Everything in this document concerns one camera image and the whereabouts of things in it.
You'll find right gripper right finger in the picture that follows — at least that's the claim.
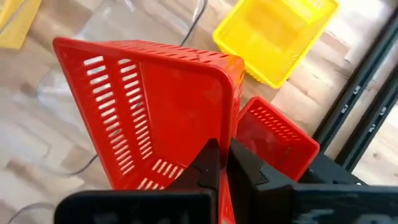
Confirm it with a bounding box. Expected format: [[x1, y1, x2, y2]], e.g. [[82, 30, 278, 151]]
[[228, 139, 293, 224]]

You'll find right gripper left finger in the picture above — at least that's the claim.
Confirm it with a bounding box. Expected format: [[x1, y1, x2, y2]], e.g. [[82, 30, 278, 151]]
[[170, 138, 221, 190]]

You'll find red plastic basket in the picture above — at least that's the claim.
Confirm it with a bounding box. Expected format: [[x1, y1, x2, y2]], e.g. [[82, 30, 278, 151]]
[[234, 96, 321, 183], [52, 36, 246, 224]]

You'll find yellow plastic basket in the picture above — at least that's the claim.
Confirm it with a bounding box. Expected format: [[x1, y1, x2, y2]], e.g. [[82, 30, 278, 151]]
[[0, 0, 44, 50], [212, 0, 340, 90]]

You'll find clear plastic bin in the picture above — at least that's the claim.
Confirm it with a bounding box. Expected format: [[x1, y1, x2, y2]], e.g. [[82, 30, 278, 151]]
[[0, 0, 210, 224]]

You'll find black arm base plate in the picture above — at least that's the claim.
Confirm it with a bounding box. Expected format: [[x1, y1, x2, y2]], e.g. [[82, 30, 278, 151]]
[[298, 152, 368, 187]]

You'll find black aluminium rail frame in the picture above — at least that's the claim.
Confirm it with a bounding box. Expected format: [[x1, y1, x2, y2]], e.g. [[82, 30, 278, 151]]
[[312, 12, 398, 174]]

